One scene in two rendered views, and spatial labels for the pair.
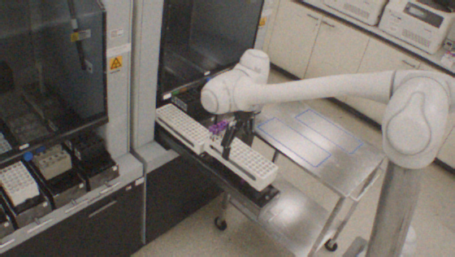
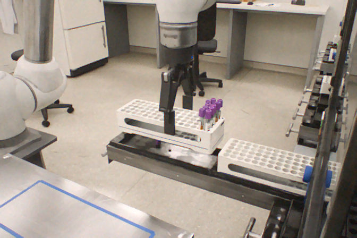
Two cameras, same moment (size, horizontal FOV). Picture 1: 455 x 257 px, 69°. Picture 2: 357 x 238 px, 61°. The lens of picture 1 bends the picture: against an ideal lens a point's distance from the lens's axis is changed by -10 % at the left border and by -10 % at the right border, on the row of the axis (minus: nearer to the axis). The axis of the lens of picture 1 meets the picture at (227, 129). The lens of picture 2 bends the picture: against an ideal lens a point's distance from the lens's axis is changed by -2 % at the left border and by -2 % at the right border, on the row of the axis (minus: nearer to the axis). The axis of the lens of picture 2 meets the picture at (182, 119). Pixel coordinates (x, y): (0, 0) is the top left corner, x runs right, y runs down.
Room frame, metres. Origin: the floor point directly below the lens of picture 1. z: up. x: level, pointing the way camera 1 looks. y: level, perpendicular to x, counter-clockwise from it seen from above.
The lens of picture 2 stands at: (1.84, -0.14, 1.30)
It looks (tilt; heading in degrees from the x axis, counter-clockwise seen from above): 27 degrees down; 172
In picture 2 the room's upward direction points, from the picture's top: straight up
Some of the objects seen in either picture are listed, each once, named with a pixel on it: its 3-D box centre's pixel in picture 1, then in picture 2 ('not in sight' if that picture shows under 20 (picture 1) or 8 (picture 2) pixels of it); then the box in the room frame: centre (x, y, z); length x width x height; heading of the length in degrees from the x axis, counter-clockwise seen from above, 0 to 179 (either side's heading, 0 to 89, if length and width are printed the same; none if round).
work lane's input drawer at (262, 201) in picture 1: (210, 159); (212, 169); (1.15, 0.04, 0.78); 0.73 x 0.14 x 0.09; 55
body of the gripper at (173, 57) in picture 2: (242, 115); (178, 62); (1.09, -0.04, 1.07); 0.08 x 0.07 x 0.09; 145
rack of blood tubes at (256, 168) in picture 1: (240, 158); (169, 124); (1.07, -0.07, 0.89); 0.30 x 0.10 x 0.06; 55
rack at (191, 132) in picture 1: (183, 128); (279, 170); (1.25, 0.19, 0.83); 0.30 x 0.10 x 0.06; 55
